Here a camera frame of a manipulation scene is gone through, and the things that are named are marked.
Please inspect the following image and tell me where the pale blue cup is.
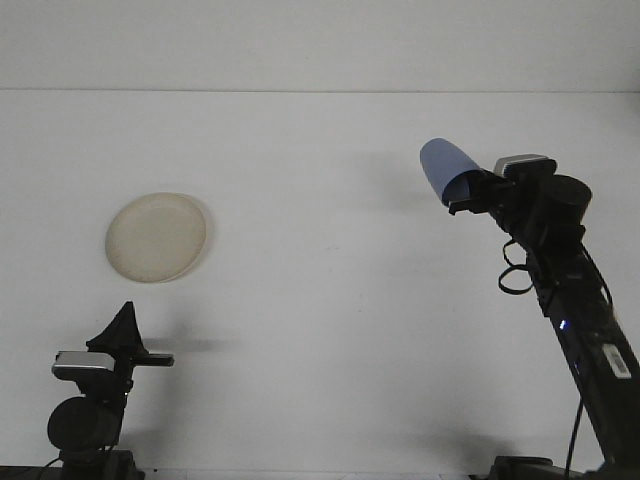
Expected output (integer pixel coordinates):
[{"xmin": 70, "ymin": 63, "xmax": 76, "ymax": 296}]
[{"xmin": 419, "ymin": 138, "xmax": 484, "ymax": 206}]

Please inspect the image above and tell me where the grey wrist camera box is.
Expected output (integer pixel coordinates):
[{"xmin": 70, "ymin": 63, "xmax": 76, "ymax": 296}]
[
  {"xmin": 493, "ymin": 154, "xmax": 557, "ymax": 180},
  {"xmin": 52, "ymin": 351, "xmax": 115, "ymax": 381}
]

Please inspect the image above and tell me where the pale round plate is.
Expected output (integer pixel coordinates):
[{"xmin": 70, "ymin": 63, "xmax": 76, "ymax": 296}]
[{"xmin": 104, "ymin": 192, "xmax": 209, "ymax": 285}]

